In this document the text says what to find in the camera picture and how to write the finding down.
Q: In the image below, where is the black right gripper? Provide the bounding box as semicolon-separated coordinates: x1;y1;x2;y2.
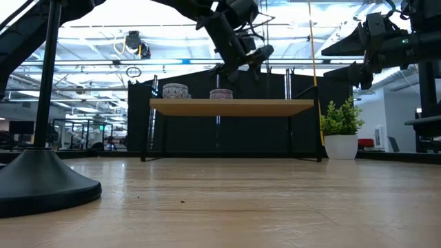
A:
321;25;416;89

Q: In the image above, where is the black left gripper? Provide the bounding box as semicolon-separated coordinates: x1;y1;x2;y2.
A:
195;0;276;83

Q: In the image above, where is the pink candle tin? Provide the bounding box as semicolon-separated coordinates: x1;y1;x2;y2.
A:
209;88;234;101

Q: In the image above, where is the white dotted candle tin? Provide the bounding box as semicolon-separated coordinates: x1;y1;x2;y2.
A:
162;83;190;100

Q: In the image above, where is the wooden shelf with black legs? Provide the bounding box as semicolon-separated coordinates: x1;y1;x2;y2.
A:
140;85;323;163

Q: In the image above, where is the silver metal pole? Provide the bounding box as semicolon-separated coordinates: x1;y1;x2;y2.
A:
150;74;159;152
215;74;222;152
284;68;293;101

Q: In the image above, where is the black backdrop panel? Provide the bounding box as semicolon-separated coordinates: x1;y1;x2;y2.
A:
126;68;353;153

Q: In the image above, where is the red object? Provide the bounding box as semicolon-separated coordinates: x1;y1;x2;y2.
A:
357;138;376;150

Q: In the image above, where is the green plant in white pot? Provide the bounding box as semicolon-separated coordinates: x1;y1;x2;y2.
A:
319;96;366;161

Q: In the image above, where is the black metal side stand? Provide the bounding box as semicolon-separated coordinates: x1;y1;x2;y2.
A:
404;61;441;154

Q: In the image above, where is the black ceiling device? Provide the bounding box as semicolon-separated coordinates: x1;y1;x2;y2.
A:
124;30;152;60

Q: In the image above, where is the dark monitor screen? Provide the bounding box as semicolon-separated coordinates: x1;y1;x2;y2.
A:
8;121;36;136

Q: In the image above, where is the yellow cable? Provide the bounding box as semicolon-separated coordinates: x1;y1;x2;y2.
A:
306;0;326;147

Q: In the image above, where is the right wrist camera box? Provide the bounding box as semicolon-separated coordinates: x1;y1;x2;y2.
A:
364;12;386;35

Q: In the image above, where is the black hanging ring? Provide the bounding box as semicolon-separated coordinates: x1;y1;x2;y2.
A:
125;65;143;79

